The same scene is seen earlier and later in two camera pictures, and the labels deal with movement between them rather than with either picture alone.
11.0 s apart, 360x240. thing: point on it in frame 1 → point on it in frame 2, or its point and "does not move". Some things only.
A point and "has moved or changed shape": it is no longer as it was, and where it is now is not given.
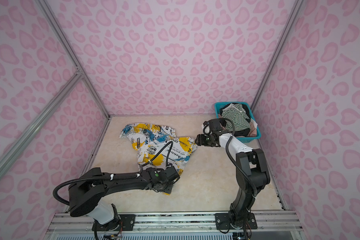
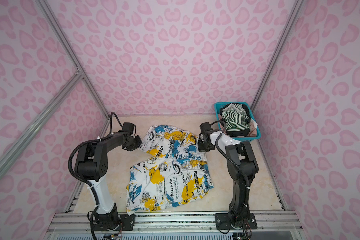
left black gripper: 170,191 → 141,143
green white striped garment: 237,114 does not move
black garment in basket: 243,133 does not move
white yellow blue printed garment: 158,146 has moved or changed shape
